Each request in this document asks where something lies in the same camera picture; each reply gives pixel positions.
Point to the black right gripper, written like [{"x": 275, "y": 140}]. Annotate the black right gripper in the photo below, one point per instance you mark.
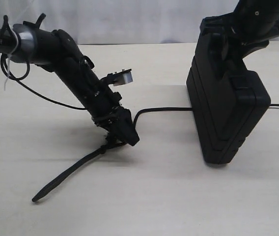
[{"x": 247, "y": 34}]

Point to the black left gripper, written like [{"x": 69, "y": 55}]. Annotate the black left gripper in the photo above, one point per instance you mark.
[{"x": 106, "y": 109}]

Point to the black plastic carrying case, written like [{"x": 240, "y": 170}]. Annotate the black plastic carrying case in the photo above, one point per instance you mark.
[{"x": 226, "y": 108}]

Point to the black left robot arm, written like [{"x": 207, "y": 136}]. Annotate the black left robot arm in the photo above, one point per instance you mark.
[{"x": 57, "y": 52}]

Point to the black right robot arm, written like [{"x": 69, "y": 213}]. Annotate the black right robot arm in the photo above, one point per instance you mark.
[{"x": 244, "y": 8}]

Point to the white zip tie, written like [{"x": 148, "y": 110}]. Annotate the white zip tie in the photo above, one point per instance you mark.
[{"x": 10, "y": 55}]

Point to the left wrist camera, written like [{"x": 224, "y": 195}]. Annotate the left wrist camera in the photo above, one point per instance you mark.
[{"x": 118, "y": 78}]

